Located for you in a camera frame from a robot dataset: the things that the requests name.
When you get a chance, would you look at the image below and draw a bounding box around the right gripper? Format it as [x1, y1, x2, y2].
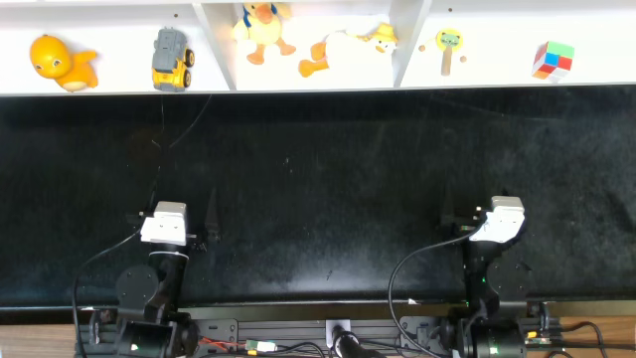
[438, 185, 479, 239]

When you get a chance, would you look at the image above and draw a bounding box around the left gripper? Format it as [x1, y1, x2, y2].
[185, 187, 222, 253]

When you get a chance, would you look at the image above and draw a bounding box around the grey and yellow toy truck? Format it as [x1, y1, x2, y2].
[151, 27, 196, 93]

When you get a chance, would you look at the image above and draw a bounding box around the yellow rattle drum toy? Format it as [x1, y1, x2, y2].
[417, 28, 469, 78]

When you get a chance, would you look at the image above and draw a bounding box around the many-coloured puzzle cube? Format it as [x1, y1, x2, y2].
[531, 40, 576, 84]

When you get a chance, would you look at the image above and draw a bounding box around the yellow rubber duck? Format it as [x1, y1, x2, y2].
[28, 34, 99, 93]

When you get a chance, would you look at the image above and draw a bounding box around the white plush duck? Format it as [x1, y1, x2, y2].
[297, 22, 399, 79]

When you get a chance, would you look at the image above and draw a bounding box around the white shelf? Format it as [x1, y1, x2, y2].
[0, 0, 636, 97]

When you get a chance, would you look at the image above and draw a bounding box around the yellow plush duck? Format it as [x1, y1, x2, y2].
[232, 2, 298, 67]

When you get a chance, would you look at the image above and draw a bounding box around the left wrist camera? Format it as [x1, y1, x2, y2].
[139, 200, 190, 248]

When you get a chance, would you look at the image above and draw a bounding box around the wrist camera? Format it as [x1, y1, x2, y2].
[139, 200, 190, 248]
[468, 195, 527, 246]

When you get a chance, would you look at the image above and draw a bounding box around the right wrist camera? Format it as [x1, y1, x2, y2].
[468, 195, 527, 246]

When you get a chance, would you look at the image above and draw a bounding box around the black cable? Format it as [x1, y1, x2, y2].
[387, 216, 486, 358]
[71, 228, 145, 358]

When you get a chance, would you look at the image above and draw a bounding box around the mounting rail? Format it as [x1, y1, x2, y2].
[74, 310, 611, 358]

